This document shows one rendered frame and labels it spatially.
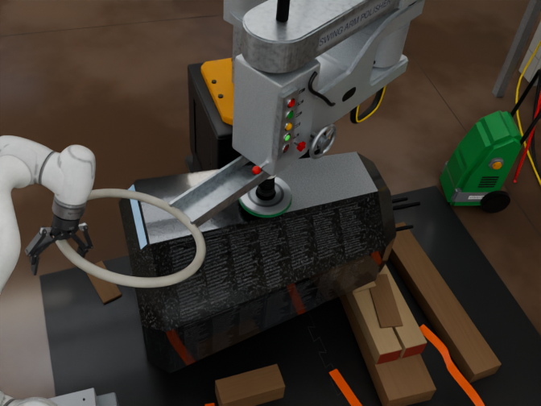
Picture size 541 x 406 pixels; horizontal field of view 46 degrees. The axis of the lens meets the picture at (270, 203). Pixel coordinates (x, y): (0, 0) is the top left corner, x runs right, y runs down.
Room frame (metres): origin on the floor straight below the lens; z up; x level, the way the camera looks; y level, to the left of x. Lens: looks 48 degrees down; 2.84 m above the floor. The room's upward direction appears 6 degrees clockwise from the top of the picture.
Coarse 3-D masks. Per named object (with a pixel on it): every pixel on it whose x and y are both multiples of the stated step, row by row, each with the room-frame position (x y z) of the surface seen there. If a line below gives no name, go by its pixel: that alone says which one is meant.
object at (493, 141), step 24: (480, 120) 2.90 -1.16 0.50; (504, 120) 2.83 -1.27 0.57; (480, 144) 2.73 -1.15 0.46; (504, 144) 2.67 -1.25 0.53; (456, 168) 2.75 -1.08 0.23; (480, 168) 2.65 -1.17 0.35; (504, 168) 2.67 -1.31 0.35; (456, 192) 2.64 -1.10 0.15; (480, 192) 2.66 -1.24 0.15; (504, 192) 2.67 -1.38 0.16
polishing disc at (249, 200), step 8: (280, 184) 1.82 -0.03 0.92; (248, 192) 1.76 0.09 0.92; (280, 192) 1.78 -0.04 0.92; (288, 192) 1.78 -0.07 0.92; (248, 200) 1.71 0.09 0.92; (256, 200) 1.72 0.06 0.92; (272, 200) 1.73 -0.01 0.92; (280, 200) 1.73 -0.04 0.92; (288, 200) 1.74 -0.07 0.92; (248, 208) 1.67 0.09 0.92; (256, 208) 1.67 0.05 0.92; (264, 208) 1.68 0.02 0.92; (272, 208) 1.68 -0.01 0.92; (280, 208) 1.69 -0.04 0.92
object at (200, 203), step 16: (240, 160) 1.71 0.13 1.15; (224, 176) 1.64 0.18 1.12; (240, 176) 1.65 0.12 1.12; (256, 176) 1.62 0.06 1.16; (192, 192) 1.52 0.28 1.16; (208, 192) 1.56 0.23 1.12; (224, 192) 1.56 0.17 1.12; (240, 192) 1.55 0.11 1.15; (192, 208) 1.47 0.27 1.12; (208, 208) 1.44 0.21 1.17; (224, 208) 1.49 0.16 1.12; (192, 224) 1.37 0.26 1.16
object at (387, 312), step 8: (376, 280) 1.87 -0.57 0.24; (384, 280) 1.88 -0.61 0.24; (360, 288) 1.81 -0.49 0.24; (368, 288) 1.82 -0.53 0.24; (376, 288) 1.82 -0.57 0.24; (384, 288) 1.83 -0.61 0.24; (376, 296) 1.78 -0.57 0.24; (384, 296) 1.78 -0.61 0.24; (392, 296) 1.79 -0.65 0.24; (376, 304) 1.73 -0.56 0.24; (384, 304) 1.73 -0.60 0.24; (392, 304) 1.74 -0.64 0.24; (376, 312) 1.69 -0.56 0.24; (384, 312) 1.69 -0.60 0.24; (392, 312) 1.70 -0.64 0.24; (384, 320) 1.65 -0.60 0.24; (392, 320) 1.65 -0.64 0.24; (400, 320) 1.66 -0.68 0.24
